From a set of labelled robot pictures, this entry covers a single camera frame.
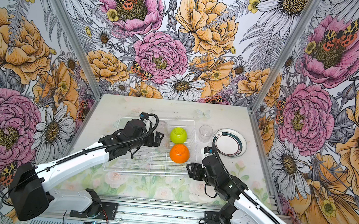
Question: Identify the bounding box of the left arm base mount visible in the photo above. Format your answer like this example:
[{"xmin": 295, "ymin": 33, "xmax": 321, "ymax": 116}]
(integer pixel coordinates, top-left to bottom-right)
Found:
[{"xmin": 69, "ymin": 201, "xmax": 119, "ymax": 221}]

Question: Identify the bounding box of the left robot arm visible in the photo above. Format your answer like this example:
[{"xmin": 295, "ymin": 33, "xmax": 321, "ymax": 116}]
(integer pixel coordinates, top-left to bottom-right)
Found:
[{"xmin": 8, "ymin": 112, "xmax": 164, "ymax": 221}]

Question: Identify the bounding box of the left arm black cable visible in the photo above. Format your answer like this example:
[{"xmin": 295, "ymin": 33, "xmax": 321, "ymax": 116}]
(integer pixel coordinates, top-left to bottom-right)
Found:
[{"xmin": 13, "ymin": 100, "xmax": 160, "ymax": 204}]

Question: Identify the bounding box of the green red rimmed plate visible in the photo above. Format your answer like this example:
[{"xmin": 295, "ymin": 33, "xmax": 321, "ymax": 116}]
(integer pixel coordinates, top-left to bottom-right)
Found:
[{"xmin": 213, "ymin": 128, "xmax": 247, "ymax": 158}]

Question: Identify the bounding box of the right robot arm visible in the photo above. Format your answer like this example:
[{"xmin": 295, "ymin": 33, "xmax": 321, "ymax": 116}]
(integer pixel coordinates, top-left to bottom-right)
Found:
[{"xmin": 186, "ymin": 146, "xmax": 288, "ymax": 224}]

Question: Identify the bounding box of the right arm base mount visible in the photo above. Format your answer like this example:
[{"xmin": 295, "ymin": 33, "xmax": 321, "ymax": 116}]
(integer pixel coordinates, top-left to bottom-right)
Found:
[{"xmin": 199, "ymin": 211, "xmax": 230, "ymax": 224}]

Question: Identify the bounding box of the white wire dish rack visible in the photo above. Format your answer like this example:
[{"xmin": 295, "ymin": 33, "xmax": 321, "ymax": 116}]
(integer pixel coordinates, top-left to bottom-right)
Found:
[{"xmin": 103, "ymin": 118, "xmax": 202, "ymax": 176}]

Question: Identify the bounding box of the lime green bowl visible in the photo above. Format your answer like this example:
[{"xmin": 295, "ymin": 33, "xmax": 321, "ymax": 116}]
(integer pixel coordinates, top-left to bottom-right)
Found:
[{"xmin": 170, "ymin": 127, "xmax": 188, "ymax": 144}]

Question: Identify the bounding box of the clear glass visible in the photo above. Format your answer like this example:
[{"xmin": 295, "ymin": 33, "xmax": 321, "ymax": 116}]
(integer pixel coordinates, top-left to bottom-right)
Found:
[
  {"xmin": 156, "ymin": 120, "xmax": 168, "ymax": 136},
  {"xmin": 158, "ymin": 135, "xmax": 170, "ymax": 152},
  {"xmin": 199, "ymin": 125, "xmax": 214, "ymax": 143}
]

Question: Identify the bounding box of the orange bowl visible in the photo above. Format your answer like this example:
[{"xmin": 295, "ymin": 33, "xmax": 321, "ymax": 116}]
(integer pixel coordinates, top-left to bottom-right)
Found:
[{"xmin": 169, "ymin": 143, "xmax": 190, "ymax": 164}]

